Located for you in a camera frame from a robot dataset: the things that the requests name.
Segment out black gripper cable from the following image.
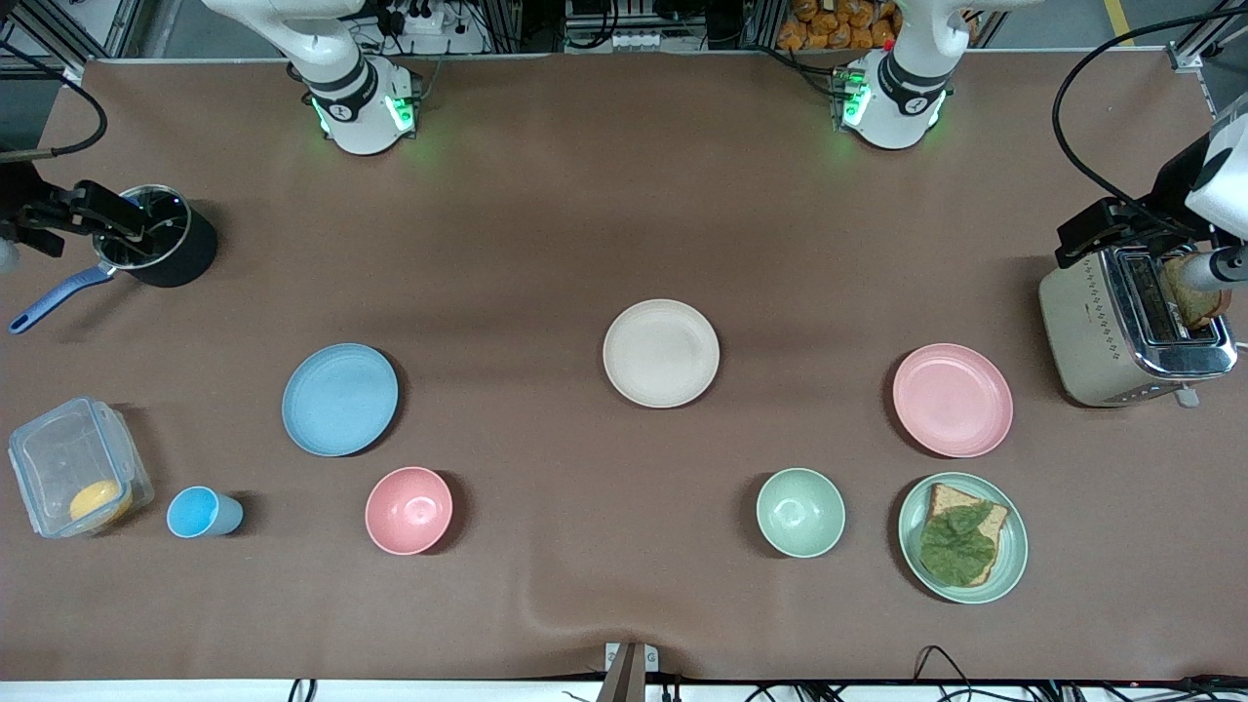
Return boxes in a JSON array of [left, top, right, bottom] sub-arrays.
[[1051, 8, 1248, 211], [0, 39, 110, 163]]

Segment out brown table cover cloth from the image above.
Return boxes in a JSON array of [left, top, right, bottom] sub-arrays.
[[0, 49, 1248, 683]]

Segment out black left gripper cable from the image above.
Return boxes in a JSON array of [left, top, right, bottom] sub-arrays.
[[1051, 8, 1248, 211]]

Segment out blue cup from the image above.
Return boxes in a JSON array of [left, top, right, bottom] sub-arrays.
[[166, 486, 245, 539]]

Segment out brown toast slice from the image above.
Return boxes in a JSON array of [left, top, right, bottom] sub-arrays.
[[1162, 252, 1231, 331]]

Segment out clear plastic container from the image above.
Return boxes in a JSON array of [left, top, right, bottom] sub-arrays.
[[8, 396, 155, 539]]

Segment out black pot with blue handle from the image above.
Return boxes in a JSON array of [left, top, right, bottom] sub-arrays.
[[8, 183, 219, 335]]

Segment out looped black floor cable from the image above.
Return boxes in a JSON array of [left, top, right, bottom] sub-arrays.
[[912, 643, 978, 702]]

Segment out beige and chrome toaster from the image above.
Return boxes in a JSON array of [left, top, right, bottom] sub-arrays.
[[1037, 244, 1239, 409]]

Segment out glass lid with blue knob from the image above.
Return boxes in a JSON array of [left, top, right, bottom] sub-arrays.
[[93, 183, 192, 272]]

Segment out pink bowl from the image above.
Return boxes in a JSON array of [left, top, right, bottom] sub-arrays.
[[365, 466, 454, 557]]

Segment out orange snack pile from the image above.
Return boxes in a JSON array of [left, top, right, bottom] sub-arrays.
[[777, 0, 900, 52]]

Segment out green plate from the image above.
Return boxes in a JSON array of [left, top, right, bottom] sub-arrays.
[[898, 472, 1030, 605]]

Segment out beige plate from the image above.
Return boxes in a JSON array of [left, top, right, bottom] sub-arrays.
[[602, 298, 722, 410]]

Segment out orange round food piece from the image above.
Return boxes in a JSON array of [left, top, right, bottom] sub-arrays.
[[68, 479, 134, 527]]

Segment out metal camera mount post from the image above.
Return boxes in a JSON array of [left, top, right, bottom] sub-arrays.
[[597, 642, 659, 702]]

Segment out bread slice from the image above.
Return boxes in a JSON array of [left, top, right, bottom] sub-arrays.
[[921, 483, 1010, 587]]

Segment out green lettuce leaf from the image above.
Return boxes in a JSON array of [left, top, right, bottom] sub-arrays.
[[919, 502, 997, 588]]

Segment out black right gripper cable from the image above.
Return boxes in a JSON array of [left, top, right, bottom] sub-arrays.
[[0, 39, 110, 163]]

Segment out pink plate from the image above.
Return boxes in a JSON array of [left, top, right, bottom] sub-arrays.
[[892, 342, 1015, 459]]

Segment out white power strip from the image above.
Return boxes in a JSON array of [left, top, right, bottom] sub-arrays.
[[375, 0, 451, 36]]

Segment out green bowl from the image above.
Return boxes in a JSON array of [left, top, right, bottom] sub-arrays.
[[756, 468, 846, 560]]

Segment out blue plate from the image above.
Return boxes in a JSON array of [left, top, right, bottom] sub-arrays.
[[282, 342, 400, 458]]

